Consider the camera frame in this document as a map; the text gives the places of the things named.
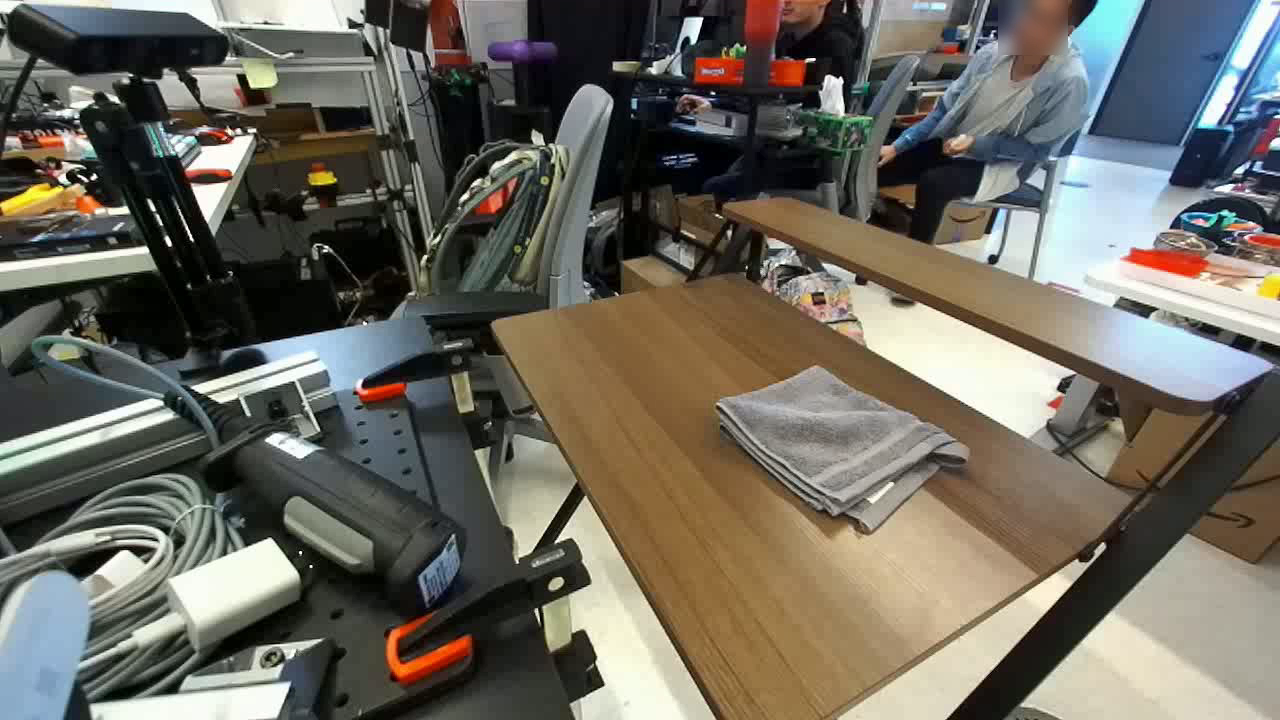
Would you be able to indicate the grey office chair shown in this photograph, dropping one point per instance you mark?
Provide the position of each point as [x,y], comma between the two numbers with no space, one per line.
[583,203]

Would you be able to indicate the raised wooden shelf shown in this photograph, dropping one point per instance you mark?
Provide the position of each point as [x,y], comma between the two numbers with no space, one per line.
[1012,306]

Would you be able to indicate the orange machine part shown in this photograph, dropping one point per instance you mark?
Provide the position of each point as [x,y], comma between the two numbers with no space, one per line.
[724,69]

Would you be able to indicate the black stereo camera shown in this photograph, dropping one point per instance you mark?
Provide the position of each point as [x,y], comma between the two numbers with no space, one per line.
[114,38]

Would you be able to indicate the grey towel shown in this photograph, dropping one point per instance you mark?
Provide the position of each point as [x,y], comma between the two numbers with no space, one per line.
[834,443]

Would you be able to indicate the white side table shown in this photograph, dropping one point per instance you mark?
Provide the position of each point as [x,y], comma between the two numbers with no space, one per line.
[1187,303]

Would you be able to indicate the metal-legged visitor chair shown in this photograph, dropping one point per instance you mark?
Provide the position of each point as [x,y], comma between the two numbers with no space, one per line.
[1024,197]

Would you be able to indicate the black handheld power tool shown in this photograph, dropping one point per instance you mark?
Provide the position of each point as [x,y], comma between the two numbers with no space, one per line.
[362,513]

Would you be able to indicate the aluminium extrusion rail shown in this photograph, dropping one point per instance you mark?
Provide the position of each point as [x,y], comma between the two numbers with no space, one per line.
[81,443]

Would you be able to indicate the yellow tool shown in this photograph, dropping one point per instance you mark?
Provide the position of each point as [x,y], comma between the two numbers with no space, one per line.
[41,203]

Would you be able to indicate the grey table foot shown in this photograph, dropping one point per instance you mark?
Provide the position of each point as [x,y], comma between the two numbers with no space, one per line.
[1076,412]

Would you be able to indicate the black camera stand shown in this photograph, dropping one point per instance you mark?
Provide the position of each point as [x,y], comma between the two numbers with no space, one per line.
[165,215]

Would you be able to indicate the pale blue rounded object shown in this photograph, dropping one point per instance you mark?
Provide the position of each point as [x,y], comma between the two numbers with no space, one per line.
[41,652]

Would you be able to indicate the red flat object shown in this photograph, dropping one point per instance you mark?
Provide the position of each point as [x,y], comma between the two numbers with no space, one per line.
[1164,262]

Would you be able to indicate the person in grey-blue sweater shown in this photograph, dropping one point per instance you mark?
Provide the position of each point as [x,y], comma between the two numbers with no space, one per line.
[1012,105]

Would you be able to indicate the cardboard box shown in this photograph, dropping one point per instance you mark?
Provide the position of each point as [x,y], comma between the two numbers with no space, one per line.
[1244,522]

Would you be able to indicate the black perforated mounting board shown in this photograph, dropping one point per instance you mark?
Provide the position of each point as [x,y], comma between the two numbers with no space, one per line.
[400,453]

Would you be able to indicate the purple cylinder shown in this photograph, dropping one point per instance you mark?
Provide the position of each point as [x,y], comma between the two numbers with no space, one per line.
[520,54]

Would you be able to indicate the black table frame leg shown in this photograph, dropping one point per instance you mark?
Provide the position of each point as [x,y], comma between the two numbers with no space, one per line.
[1132,561]

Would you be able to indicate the person in black top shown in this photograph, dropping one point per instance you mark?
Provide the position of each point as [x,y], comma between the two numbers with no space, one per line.
[827,47]

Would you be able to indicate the white power adapter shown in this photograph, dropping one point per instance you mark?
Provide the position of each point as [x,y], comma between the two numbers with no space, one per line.
[232,592]

